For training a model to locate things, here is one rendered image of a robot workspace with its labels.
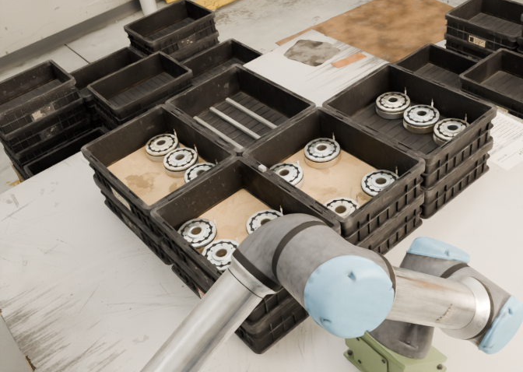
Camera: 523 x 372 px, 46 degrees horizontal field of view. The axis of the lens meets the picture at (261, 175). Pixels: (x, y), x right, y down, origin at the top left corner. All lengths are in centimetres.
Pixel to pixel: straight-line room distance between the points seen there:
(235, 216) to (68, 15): 335
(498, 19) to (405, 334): 235
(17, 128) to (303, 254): 226
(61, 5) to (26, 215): 283
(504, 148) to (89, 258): 129
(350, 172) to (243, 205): 31
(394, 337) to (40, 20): 387
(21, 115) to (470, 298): 228
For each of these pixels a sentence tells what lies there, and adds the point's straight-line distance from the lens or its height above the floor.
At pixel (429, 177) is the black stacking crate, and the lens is 166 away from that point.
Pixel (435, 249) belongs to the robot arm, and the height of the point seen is 102.
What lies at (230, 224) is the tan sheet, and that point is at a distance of 162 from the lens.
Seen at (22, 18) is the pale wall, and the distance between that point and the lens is 469.
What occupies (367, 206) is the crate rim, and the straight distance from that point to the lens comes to 147.
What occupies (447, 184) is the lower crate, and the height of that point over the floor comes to 79.
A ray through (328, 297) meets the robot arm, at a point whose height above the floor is 129.
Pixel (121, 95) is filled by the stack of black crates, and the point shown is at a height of 49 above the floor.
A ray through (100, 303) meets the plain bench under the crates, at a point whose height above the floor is 70.
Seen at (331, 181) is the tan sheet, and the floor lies 83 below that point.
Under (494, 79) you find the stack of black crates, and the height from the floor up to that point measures 38.
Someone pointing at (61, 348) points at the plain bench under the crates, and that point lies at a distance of 169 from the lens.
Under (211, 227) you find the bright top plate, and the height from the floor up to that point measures 86.
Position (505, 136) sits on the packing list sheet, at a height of 70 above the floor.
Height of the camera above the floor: 195
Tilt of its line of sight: 40 degrees down
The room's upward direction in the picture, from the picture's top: 11 degrees counter-clockwise
